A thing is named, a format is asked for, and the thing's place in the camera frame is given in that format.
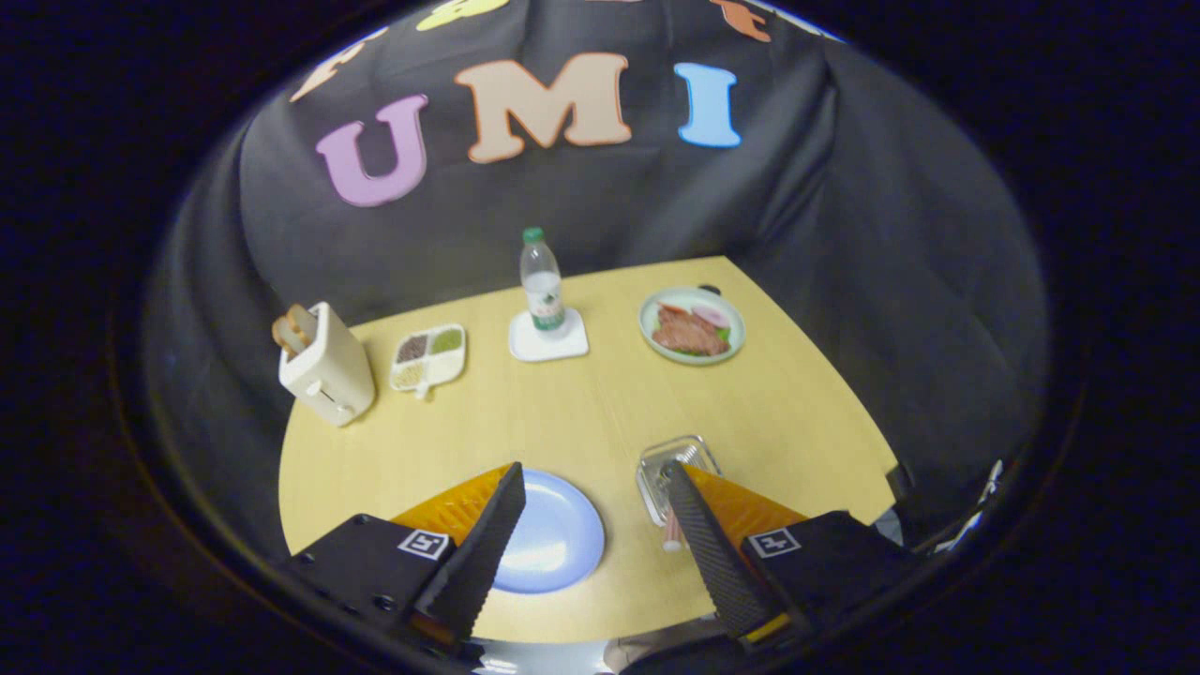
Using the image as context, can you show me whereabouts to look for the clear green-capped water bottle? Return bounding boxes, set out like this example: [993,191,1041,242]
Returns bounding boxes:
[520,226,569,336]

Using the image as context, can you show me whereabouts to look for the pale green food plate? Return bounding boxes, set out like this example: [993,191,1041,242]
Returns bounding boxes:
[638,286,747,366]

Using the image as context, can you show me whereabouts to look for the sliced meat and vegetables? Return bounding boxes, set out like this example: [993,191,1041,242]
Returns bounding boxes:
[652,302,732,357]

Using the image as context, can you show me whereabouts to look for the metal wire cutlery basket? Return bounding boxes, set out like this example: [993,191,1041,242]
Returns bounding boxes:
[636,434,723,528]

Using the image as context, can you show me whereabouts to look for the blue round plate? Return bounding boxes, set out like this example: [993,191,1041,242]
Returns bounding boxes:
[492,469,607,595]

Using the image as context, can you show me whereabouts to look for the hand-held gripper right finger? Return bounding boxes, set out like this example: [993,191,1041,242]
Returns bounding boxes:
[661,459,924,653]

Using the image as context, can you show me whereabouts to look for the white square coaster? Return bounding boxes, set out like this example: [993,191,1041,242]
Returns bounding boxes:
[508,308,591,363]

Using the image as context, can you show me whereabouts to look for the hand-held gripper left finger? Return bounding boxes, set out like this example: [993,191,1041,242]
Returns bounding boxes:
[281,461,528,648]

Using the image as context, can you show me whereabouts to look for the black backdrop cloth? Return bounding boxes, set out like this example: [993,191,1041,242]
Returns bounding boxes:
[141,0,1049,563]

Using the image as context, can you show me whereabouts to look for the cream toaster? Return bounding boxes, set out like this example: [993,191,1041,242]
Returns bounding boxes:
[278,301,377,428]

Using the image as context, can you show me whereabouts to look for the white divided condiment dish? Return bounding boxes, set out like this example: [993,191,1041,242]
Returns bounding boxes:
[389,323,468,401]

